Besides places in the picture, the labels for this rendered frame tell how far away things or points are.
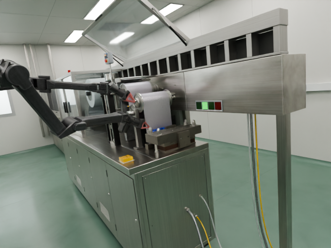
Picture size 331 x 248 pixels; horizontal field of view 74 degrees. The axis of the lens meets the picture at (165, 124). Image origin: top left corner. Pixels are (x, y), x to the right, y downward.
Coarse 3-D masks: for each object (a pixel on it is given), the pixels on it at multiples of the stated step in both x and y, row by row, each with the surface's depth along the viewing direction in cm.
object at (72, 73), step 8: (72, 72) 226; (80, 72) 230; (88, 72) 235; (96, 72) 239; (56, 80) 299; (72, 80) 226; (56, 96) 324; (64, 96) 276; (64, 104) 283; (80, 112) 233
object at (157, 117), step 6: (156, 108) 166; (162, 108) 169; (168, 108) 173; (144, 114) 161; (150, 114) 164; (156, 114) 167; (162, 114) 170; (168, 114) 173; (150, 120) 164; (156, 120) 167; (162, 120) 170; (168, 120) 174; (150, 126) 165; (156, 126) 168; (162, 126) 171
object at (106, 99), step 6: (108, 90) 178; (102, 96) 190; (108, 96) 179; (102, 102) 191; (108, 102) 179; (114, 102) 182; (108, 108) 184; (114, 108) 182; (108, 126) 195; (114, 126) 184; (108, 132) 196; (114, 132) 184; (108, 138) 196; (114, 138) 184; (114, 144) 188; (120, 144) 188
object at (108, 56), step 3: (105, 54) 202; (108, 54) 200; (111, 54) 202; (105, 57) 203; (108, 57) 200; (111, 57) 203; (105, 60) 202; (108, 60) 201; (111, 60) 203; (105, 63) 205; (108, 63) 204; (111, 63) 207
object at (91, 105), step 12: (108, 72) 248; (120, 72) 256; (60, 96) 305; (72, 96) 244; (84, 96) 236; (96, 96) 243; (60, 108) 323; (72, 108) 255; (84, 108) 237; (96, 108) 244; (96, 132) 246
